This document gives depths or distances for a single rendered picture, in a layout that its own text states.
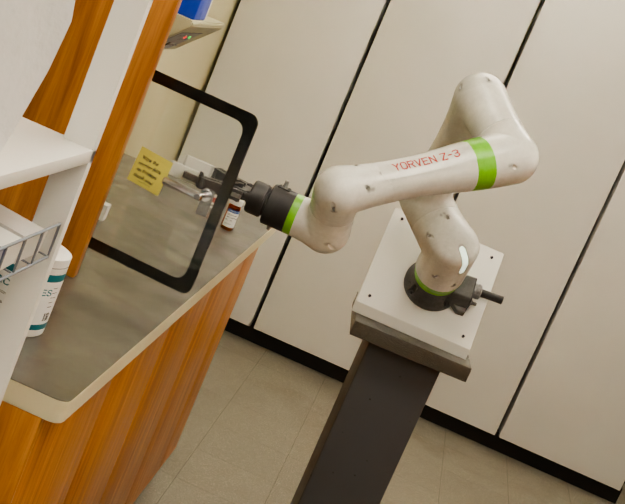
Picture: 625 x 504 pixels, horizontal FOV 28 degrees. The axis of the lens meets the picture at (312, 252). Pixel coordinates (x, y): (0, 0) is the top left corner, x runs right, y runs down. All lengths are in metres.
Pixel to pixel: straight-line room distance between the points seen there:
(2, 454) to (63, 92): 0.82
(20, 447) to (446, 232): 1.41
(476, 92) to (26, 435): 1.34
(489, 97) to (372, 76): 2.82
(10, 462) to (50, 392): 0.13
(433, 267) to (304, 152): 2.63
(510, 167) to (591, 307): 3.03
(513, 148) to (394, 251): 0.67
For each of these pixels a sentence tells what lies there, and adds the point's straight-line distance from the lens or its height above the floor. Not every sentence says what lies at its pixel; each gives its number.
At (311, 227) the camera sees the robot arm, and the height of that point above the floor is 1.20.
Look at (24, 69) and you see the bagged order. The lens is 1.44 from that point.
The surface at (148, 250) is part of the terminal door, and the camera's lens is 2.61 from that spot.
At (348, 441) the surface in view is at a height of 0.62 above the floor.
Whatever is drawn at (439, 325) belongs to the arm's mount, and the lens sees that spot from 3.26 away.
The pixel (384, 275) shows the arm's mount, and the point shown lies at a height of 1.04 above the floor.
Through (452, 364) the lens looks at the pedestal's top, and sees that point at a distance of 3.20.
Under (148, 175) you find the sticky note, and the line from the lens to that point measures 2.60.
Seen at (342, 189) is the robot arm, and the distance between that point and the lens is 2.59.
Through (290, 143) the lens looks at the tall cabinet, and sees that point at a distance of 5.70.
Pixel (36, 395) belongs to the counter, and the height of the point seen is 0.93.
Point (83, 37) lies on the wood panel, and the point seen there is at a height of 1.40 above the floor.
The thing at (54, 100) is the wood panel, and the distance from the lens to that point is 2.58.
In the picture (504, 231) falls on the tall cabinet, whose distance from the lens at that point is 5.68.
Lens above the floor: 1.70
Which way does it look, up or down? 12 degrees down
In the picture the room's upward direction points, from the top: 23 degrees clockwise
